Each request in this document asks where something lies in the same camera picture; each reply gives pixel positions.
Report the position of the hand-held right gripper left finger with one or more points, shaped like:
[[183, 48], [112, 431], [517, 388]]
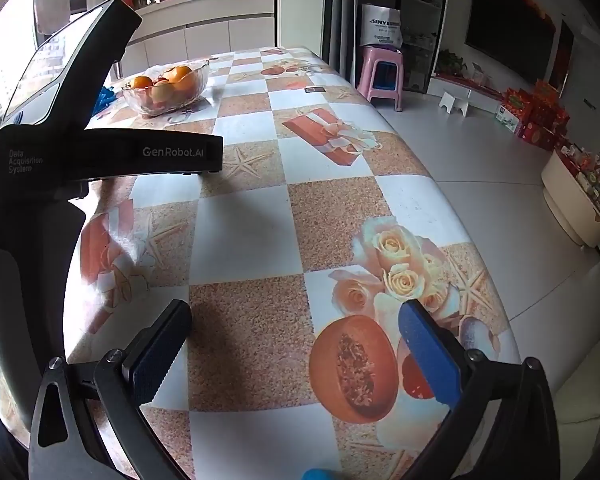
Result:
[[152, 360]]

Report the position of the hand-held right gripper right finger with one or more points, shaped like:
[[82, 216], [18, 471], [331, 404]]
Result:
[[430, 355]]

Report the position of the clear glass fruit bowl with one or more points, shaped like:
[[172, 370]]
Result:
[[190, 97]]

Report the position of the blue cloth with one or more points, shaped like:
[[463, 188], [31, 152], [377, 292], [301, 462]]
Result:
[[102, 100]]

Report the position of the orange in glass bowl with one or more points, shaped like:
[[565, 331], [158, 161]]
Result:
[[142, 81], [180, 77]]

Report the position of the pale yellow round fruit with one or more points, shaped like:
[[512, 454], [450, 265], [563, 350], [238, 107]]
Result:
[[162, 94]]

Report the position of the cream sofa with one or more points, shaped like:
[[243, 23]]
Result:
[[590, 390]]

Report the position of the checkered printed tablecloth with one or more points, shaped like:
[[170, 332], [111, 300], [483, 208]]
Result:
[[280, 210]]

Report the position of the white low cabinet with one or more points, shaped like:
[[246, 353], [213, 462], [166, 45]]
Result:
[[205, 30]]

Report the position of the white round side table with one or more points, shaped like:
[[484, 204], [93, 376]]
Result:
[[572, 200]]

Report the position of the white green carton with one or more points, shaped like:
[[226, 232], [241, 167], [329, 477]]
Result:
[[506, 115]]

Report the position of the small white step stool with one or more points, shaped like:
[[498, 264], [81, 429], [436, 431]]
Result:
[[455, 101]]

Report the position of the stack of red gift boxes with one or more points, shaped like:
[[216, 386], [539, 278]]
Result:
[[542, 115]]

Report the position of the pink plastic stool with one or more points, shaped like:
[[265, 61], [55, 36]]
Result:
[[380, 72]]

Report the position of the green potted plant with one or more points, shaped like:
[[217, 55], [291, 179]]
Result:
[[450, 62]]

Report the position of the white paper bag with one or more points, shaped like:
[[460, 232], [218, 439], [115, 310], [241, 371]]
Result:
[[380, 25]]

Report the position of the dark glass display shelf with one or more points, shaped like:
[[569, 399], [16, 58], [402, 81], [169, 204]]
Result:
[[405, 20]]

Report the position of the black wall television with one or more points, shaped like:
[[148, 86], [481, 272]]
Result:
[[510, 25]]

